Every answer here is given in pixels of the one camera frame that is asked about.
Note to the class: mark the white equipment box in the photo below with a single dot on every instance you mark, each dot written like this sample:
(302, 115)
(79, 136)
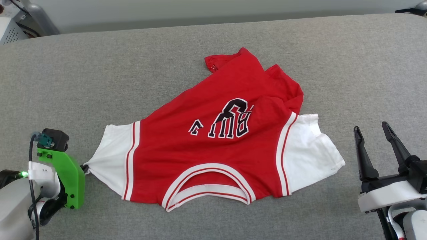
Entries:
(10, 31)

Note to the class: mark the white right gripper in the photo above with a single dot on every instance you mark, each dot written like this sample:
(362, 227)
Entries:
(390, 195)

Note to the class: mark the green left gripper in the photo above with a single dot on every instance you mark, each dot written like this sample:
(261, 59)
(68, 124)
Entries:
(71, 181)

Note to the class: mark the red and white jersey shirt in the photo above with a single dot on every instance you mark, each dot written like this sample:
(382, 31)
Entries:
(200, 150)

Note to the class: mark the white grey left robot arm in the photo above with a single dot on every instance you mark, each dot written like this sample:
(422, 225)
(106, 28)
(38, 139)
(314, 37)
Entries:
(15, 206)

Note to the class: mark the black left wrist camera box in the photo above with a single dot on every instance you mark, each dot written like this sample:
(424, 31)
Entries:
(58, 138)

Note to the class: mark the grey rounded stand foot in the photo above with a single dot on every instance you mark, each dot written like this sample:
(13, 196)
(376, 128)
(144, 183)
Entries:
(422, 4)

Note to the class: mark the teal left camera connector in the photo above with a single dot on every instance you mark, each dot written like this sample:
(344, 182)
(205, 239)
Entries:
(45, 140)

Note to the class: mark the grey metal partition post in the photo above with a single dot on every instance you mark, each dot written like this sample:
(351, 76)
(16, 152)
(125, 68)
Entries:
(40, 16)

